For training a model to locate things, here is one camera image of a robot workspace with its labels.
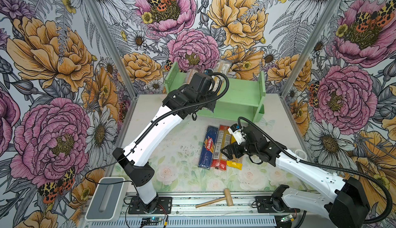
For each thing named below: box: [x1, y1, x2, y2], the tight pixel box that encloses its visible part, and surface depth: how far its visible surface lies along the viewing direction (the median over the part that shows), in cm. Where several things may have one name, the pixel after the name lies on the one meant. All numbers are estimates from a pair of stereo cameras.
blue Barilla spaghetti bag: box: [198, 125, 219, 170], surface depth 91 cm
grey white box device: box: [84, 176, 128, 222], surface depth 72 cm
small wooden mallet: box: [195, 188, 234, 208], surface depth 78 cm
